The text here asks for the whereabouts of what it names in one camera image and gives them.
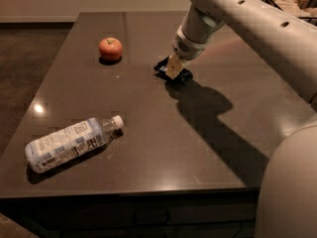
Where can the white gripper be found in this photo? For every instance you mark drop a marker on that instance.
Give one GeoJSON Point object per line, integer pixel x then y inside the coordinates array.
{"type": "Point", "coordinates": [186, 49]}

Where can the blue rxbar wrapper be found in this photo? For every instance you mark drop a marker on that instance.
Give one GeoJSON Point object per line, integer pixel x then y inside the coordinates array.
{"type": "Point", "coordinates": [183, 76]}

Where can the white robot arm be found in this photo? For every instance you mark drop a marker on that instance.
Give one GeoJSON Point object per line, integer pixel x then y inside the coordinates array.
{"type": "Point", "coordinates": [288, 199]}

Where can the red apple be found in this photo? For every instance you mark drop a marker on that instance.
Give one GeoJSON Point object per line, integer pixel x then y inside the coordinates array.
{"type": "Point", "coordinates": [110, 49]}

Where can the clear plastic water bottle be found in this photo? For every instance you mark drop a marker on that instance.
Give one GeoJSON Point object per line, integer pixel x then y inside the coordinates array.
{"type": "Point", "coordinates": [64, 145]}

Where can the black wire basket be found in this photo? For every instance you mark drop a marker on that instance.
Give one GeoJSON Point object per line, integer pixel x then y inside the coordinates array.
{"type": "Point", "coordinates": [303, 9]}

